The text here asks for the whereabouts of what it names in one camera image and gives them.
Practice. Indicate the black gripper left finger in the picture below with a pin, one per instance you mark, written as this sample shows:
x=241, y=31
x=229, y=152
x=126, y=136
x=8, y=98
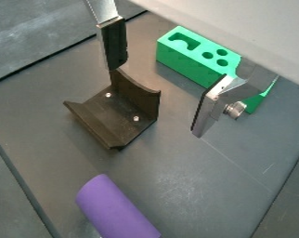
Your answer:
x=110, y=31

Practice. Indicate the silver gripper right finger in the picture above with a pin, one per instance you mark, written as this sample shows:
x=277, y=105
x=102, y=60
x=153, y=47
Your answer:
x=223, y=97

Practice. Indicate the purple cylinder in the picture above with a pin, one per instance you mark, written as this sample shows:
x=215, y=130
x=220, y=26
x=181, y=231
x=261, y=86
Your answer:
x=110, y=211

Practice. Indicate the green foam shape-sorter block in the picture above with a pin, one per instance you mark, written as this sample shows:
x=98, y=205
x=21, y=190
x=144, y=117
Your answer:
x=196, y=57

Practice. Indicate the black curved cradle stand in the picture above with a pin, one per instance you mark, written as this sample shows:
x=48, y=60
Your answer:
x=120, y=112

